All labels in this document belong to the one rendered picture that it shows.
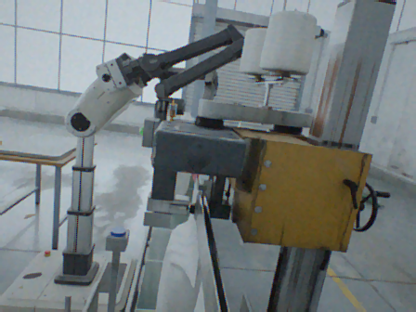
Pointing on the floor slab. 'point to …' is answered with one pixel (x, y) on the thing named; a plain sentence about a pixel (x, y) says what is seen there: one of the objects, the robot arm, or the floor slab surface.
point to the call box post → (113, 280)
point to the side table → (40, 187)
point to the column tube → (338, 122)
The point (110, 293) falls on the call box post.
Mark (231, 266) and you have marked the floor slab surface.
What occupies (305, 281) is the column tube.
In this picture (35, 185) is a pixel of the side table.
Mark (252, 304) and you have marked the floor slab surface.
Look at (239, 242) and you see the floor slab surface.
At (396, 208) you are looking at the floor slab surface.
